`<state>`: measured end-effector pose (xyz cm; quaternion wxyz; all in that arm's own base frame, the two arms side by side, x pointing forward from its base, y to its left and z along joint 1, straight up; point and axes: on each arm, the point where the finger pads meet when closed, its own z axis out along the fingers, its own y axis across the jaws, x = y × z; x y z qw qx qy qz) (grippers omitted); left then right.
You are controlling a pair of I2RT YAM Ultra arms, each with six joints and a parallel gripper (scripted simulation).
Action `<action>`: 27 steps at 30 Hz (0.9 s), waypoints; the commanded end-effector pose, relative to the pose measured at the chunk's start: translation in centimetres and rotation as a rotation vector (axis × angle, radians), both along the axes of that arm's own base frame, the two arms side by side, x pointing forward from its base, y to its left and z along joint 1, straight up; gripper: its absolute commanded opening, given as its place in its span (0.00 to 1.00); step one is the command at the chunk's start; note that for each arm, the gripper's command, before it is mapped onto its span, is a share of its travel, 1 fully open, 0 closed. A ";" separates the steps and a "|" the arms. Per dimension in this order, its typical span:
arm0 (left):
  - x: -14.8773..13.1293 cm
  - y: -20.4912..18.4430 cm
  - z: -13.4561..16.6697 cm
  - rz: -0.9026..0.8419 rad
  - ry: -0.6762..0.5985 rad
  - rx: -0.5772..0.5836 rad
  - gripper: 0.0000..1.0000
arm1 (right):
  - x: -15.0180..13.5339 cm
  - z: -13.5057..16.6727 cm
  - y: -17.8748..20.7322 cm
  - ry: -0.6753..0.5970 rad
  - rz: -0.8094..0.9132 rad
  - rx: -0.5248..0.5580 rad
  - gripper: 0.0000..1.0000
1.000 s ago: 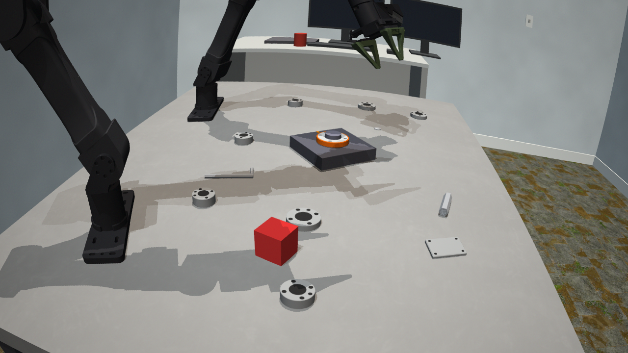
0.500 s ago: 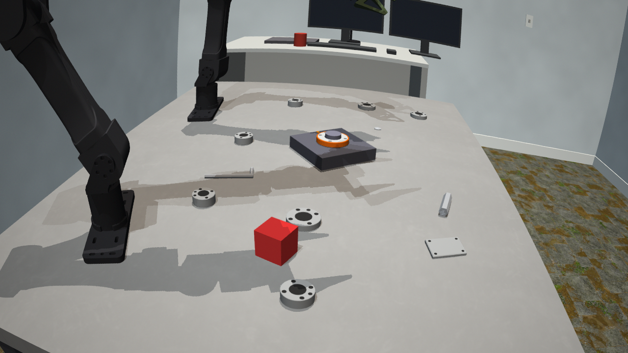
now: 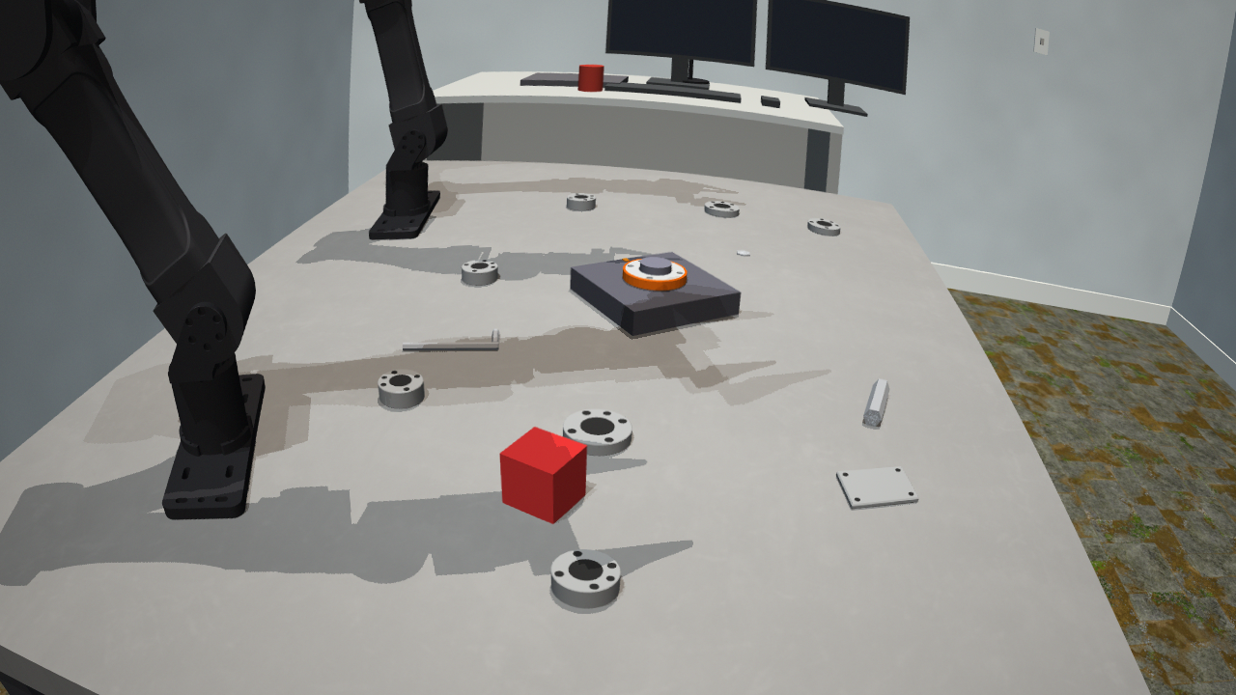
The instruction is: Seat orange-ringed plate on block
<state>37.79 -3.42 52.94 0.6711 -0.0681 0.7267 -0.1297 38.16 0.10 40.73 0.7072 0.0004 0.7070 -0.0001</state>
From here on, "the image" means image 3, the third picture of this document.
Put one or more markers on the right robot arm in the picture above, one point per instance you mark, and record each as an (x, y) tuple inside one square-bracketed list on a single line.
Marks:
[(203, 287)]

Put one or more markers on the red cube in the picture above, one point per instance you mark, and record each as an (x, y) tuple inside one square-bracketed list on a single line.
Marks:
[(543, 474)]

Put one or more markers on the grey hexagonal bar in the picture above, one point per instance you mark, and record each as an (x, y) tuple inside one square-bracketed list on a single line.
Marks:
[(875, 408)]

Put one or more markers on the grey l-shaped hex key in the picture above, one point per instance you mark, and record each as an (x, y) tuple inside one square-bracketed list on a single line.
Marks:
[(458, 346)]

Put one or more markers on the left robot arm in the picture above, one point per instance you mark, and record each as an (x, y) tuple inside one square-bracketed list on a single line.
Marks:
[(418, 125)]

